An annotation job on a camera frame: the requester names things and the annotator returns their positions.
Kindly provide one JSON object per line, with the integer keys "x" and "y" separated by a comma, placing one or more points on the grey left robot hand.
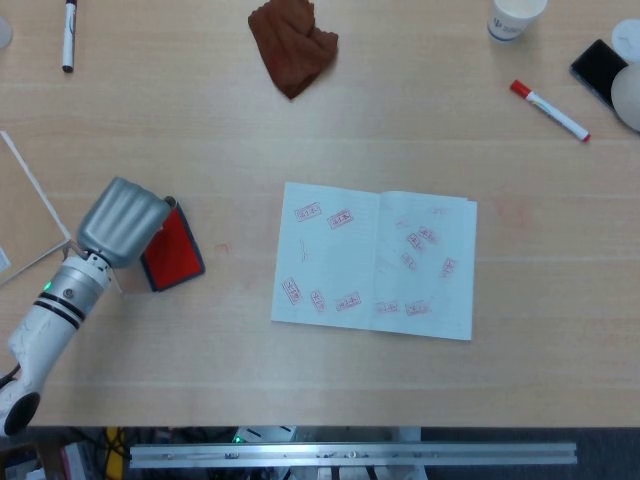
{"x": 122, "y": 222}

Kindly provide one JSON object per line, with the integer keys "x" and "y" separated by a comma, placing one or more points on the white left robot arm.
{"x": 50, "y": 310}

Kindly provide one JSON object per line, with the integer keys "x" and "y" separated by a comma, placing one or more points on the open white stamped notebook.
{"x": 340, "y": 270}

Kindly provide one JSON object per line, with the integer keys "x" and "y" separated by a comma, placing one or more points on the transparent ink pad lid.
{"x": 131, "y": 283}

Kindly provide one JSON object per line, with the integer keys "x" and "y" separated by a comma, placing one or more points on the black capped whiteboard marker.
{"x": 68, "y": 35}

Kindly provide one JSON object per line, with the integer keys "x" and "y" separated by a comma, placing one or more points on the crumpled brown cloth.
{"x": 292, "y": 45}

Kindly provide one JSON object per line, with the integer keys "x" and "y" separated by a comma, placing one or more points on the white paper cup blue logo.
{"x": 515, "y": 20}

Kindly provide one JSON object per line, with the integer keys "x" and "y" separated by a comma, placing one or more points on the red capped whiteboard marker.
{"x": 550, "y": 110}

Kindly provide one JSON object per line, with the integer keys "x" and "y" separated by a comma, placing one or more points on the black smartphone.
{"x": 597, "y": 67}

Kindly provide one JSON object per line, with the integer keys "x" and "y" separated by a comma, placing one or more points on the upturned beige bowl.
{"x": 629, "y": 97}

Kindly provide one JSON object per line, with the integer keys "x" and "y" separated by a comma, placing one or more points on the round white cup lid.
{"x": 629, "y": 37}

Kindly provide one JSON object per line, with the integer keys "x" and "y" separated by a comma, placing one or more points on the red ink pad grey frame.
{"x": 172, "y": 255}

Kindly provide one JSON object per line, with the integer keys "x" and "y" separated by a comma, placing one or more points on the aluminium profile rail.
{"x": 350, "y": 455}

